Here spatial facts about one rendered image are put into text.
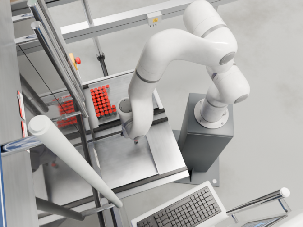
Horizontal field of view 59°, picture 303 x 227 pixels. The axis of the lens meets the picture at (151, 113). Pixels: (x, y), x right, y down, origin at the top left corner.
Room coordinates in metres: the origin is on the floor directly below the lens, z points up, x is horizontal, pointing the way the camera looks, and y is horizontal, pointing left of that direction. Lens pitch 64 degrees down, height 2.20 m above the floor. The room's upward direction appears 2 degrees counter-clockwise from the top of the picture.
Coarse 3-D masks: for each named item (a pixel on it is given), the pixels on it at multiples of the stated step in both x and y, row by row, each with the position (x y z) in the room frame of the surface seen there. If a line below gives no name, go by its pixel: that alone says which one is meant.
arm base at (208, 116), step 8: (200, 104) 0.68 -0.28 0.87; (208, 104) 0.60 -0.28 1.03; (200, 112) 0.63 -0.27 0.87; (208, 112) 0.59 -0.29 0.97; (216, 112) 0.57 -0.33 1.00; (224, 112) 0.62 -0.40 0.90; (200, 120) 0.58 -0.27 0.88; (208, 120) 0.58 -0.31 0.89; (216, 120) 0.57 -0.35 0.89; (224, 120) 0.58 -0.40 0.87
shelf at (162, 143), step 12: (84, 84) 0.83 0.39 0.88; (84, 96) 0.75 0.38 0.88; (156, 96) 0.74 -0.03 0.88; (96, 120) 0.60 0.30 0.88; (96, 132) 0.53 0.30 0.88; (108, 132) 0.52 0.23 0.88; (156, 132) 0.52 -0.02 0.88; (168, 132) 0.52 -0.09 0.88; (156, 144) 0.45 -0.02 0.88; (168, 144) 0.45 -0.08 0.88; (156, 156) 0.39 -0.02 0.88; (168, 156) 0.38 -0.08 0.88; (180, 156) 0.38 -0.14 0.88; (168, 168) 0.32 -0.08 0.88; (156, 180) 0.27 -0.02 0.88; (168, 180) 0.26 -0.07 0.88; (120, 192) 0.21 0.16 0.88; (132, 192) 0.21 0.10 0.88
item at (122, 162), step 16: (96, 144) 0.46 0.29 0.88; (112, 144) 0.46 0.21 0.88; (128, 144) 0.45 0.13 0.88; (144, 144) 0.45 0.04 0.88; (112, 160) 0.37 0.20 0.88; (128, 160) 0.37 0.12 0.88; (144, 160) 0.37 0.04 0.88; (112, 176) 0.29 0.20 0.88; (128, 176) 0.29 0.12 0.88; (144, 176) 0.29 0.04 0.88
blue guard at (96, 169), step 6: (72, 72) 0.73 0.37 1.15; (78, 84) 0.74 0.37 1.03; (84, 120) 0.49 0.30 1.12; (84, 126) 0.44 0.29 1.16; (90, 132) 0.47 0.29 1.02; (90, 138) 0.42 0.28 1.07; (90, 144) 0.38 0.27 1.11; (90, 150) 0.34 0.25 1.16; (96, 162) 0.32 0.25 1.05; (96, 168) 0.28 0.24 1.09; (102, 198) 0.15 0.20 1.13; (102, 204) 0.12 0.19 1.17; (108, 210) 0.11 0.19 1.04; (108, 216) 0.09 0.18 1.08; (108, 222) 0.06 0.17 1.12
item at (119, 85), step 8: (104, 80) 0.83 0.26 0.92; (112, 80) 0.84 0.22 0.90; (120, 80) 0.85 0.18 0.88; (128, 80) 0.85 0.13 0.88; (112, 88) 0.80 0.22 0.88; (120, 88) 0.80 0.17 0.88; (104, 96) 0.74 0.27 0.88; (112, 96) 0.74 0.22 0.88; (120, 96) 0.74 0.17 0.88; (128, 96) 0.74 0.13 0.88; (152, 96) 0.74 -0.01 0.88; (112, 104) 0.69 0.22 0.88; (104, 120) 0.60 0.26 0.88; (112, 120) 0.58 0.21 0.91
